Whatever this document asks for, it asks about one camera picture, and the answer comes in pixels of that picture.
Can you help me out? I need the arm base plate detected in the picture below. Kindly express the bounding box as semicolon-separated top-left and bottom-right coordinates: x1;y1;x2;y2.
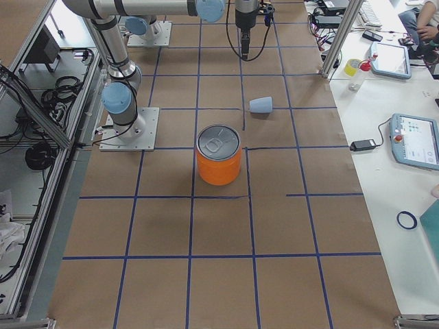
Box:
99;108;160;151
125;17;172;47

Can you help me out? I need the far teach pendant tablet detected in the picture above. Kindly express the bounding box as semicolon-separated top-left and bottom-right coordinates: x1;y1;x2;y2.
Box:
369;42;412;80

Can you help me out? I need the red capped squeeze bottle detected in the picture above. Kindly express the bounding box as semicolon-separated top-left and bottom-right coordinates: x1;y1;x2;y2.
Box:
348;59;372;92

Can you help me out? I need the teach pendant tablet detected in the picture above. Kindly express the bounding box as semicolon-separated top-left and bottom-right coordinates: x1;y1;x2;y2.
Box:
369;42;412;80
389;113;438;171

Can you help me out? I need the orange can with silver lid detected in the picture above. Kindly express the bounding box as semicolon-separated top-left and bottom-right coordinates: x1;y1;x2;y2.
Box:
196;124;241;186

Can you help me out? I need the seated person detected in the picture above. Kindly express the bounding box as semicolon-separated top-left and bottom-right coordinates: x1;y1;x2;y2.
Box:
399;0;438;45

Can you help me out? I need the teal board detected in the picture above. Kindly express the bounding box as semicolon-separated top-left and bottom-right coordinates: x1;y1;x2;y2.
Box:
420;200;439;261

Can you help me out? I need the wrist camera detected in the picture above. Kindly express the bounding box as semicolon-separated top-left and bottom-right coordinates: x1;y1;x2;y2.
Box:
257;1;275;27

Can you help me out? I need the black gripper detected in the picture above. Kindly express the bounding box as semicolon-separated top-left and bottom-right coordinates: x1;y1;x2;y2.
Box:
235;0;256;56

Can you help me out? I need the near teach pendant tablet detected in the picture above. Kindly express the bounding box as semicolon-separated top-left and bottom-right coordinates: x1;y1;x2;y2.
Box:
389;113;438;171

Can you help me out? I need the aluminium frame post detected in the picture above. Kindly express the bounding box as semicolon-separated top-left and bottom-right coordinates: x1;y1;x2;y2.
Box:
320;0;363;78

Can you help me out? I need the blue tape ring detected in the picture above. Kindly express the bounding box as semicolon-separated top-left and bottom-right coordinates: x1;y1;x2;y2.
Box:
396;210;418;230

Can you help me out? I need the light blue plastic cup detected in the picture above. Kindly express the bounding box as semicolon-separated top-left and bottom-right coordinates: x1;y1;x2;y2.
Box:
249;97;273;114

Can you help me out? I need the black power adapter brick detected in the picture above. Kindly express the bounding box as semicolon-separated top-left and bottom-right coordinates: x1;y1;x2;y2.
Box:
349;138;377;151

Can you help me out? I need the black smartphone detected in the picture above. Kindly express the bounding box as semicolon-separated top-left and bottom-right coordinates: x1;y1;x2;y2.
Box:
361;30;383;42

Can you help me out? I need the yellow tape roll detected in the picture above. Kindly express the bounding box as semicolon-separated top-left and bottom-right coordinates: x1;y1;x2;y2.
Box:
344;58;361;77

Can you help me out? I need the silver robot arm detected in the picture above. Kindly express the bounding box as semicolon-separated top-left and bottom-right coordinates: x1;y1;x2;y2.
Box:
64;0;230;80
125;15;161;40

